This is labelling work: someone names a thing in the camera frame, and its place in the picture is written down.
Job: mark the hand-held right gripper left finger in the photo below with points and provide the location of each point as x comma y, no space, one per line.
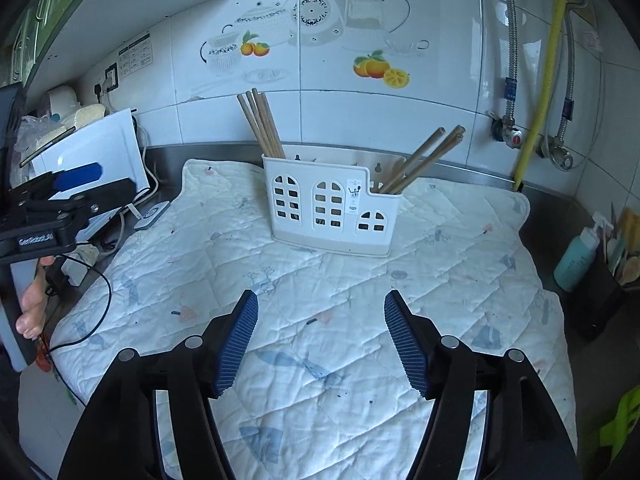
235,347

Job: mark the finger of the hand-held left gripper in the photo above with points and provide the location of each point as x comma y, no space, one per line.
77,176
107,197

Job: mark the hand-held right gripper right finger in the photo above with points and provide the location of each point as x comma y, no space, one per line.
407,347

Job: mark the white plastic utensil holder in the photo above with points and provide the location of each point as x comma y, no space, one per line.
325,242

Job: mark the set of wooden chopsticks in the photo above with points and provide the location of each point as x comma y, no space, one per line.
261,125

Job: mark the person's left hand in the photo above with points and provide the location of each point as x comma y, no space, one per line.
34,310

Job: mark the white flat appliance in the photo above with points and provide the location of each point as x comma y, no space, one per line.
100,150

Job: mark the small white grey device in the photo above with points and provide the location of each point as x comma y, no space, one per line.
152,216

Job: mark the white power adapter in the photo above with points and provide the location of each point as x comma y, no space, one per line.
80,272

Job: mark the plastic bag of food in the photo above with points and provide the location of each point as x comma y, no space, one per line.
75,117

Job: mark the white round appliance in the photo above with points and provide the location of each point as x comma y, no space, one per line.
62,100

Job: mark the white quilted printed mat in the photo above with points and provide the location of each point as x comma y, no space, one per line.
325,300

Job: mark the teal bottle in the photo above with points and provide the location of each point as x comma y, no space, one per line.
575,265

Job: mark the black utensil container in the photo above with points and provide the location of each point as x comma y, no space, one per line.
597,305

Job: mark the red-capped metal valve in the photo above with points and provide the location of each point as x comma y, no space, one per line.
512,136

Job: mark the wooden spoon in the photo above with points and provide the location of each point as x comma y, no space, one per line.
632,267

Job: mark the metal angle valve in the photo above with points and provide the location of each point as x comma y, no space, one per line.
557,155

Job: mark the bamboo spatula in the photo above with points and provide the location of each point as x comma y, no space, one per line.
630,225

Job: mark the yellow gas pipe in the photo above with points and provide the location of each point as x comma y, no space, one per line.
548,85

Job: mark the wall socket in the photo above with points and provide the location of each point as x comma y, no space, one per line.
112,77

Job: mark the wall notice sticker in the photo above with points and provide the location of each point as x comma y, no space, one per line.
135,55

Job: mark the white wall shelf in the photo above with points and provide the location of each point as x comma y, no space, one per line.
125,5

